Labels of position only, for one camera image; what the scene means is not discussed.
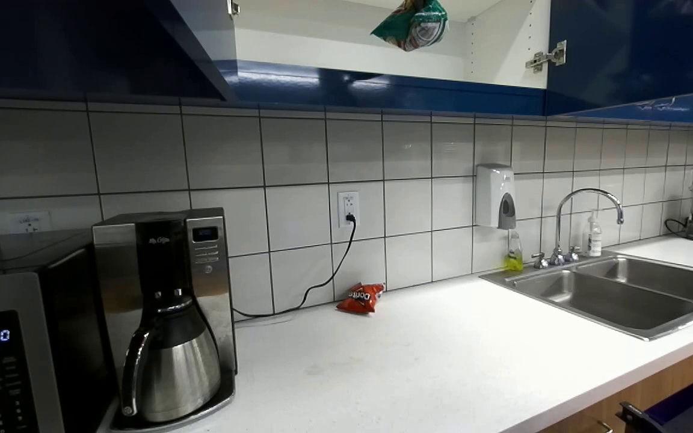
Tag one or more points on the white wall socket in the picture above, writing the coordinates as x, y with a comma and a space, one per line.
348, 204
30, 222

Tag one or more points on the blue cabinet door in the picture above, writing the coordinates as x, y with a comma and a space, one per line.
82, 48
635, 42

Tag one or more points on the white wall soap dispenser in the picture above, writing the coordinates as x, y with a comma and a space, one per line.
492, 195

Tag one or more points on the steel coffee carafe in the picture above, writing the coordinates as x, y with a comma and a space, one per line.
178, 367

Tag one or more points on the yellow dish soap bottle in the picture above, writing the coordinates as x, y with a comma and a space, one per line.
514, 260

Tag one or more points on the white pump bottle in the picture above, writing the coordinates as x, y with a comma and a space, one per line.
594, 240

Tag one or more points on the green snack packet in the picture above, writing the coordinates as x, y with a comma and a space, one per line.
414, 25

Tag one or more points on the steel double sink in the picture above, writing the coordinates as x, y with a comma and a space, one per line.
617, 300

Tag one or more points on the chrome tap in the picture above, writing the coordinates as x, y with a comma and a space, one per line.
587, 192

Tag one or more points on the blue upper cabinet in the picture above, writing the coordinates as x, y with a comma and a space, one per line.
382, 90

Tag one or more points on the steel coffee maker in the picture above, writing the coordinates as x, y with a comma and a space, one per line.
208, 282

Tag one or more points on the red chip packet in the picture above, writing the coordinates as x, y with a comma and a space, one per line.
361, 297

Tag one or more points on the wooden drawer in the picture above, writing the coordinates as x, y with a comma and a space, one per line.
665, 382

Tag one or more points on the black and steel microwave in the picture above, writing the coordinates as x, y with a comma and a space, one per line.
27, 337

